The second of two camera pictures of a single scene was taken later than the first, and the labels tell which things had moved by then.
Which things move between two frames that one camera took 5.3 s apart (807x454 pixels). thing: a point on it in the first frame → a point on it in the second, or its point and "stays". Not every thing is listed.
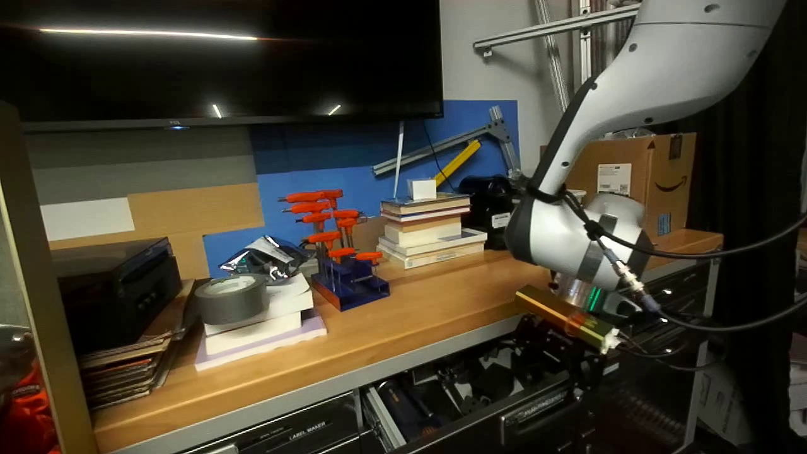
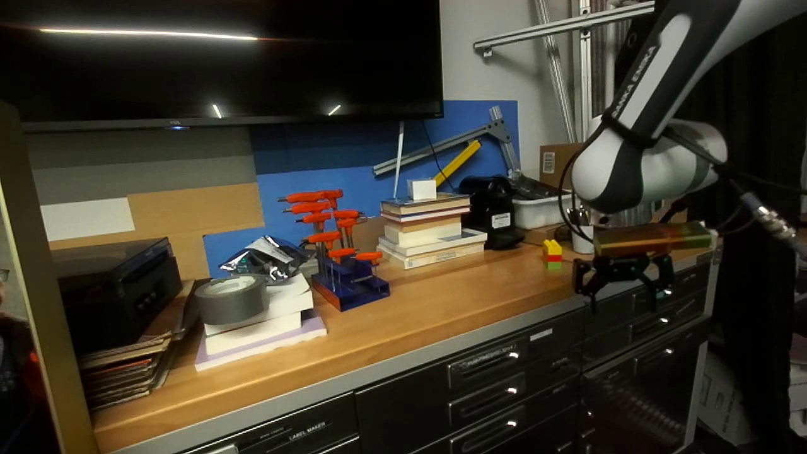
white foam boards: (290, 320) stays
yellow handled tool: (474, 145) stays
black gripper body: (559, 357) → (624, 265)
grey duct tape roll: (229, 301) stays
